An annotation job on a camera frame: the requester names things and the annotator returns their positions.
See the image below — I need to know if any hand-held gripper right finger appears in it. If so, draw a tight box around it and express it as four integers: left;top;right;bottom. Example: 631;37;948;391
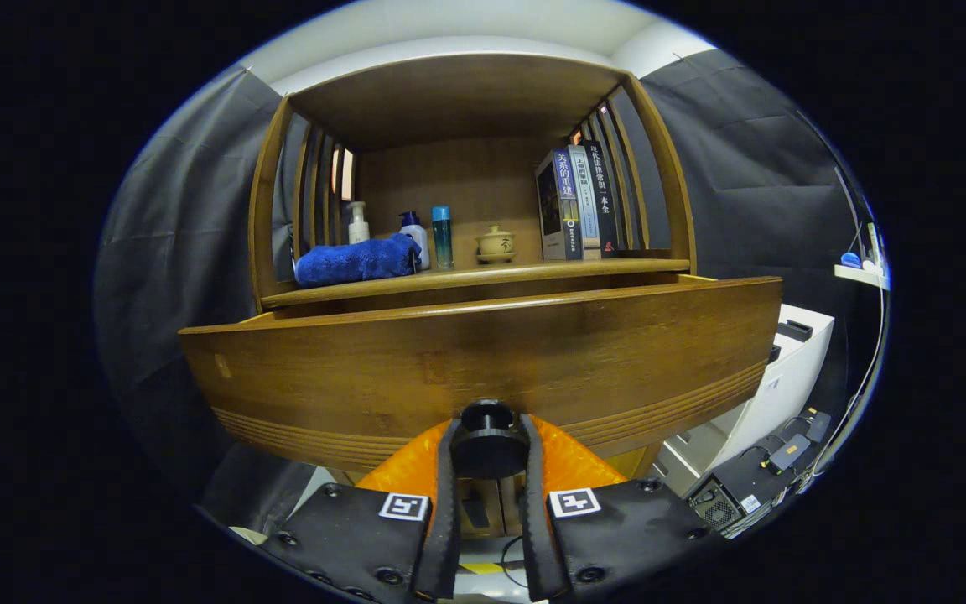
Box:
517;413;723;603

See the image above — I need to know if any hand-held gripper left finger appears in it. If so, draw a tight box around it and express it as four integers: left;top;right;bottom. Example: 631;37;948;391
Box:
261;415;463;603

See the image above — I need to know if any black drawer knob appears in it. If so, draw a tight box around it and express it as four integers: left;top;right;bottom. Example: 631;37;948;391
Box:
449;400;530;481

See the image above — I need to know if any wooden countertop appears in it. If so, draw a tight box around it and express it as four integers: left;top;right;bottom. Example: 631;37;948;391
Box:
261;258;692;310

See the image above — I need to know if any white side cabinet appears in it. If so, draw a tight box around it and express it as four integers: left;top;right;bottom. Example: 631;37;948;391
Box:
655;304;836;497

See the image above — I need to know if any black power adapter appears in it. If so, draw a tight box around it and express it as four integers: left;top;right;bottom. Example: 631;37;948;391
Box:
764;432;813;475

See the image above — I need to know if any blue towel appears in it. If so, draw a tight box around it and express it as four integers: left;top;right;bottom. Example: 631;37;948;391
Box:
293;233;423;289

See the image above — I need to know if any clear blue bottle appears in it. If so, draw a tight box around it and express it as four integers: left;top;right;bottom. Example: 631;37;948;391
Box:
431;206;455;271

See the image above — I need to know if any beige lidded teacup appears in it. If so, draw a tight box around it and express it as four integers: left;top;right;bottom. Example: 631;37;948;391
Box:
475;225;517;264

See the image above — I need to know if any white bottle with blue cap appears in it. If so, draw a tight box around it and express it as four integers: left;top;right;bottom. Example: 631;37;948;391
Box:
398;211;432;271

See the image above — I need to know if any white pump bottle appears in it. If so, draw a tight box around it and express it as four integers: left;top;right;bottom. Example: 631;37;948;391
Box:
345;200;371;246

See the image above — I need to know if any book with pale spine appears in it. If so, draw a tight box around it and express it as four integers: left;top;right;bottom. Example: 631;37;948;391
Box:
567;144;603;259

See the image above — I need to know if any book with blue spine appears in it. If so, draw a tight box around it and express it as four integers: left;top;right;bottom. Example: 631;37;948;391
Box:
535;148;584;261

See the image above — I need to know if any book with black spine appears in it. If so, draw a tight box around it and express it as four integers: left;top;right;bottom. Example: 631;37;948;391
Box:
582;139;620;257

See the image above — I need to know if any black backdrop cloth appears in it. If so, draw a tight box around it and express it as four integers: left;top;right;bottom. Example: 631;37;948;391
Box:
96;67;878;538

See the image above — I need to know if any white side desk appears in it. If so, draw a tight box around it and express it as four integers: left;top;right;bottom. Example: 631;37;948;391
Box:
834;262;891;292

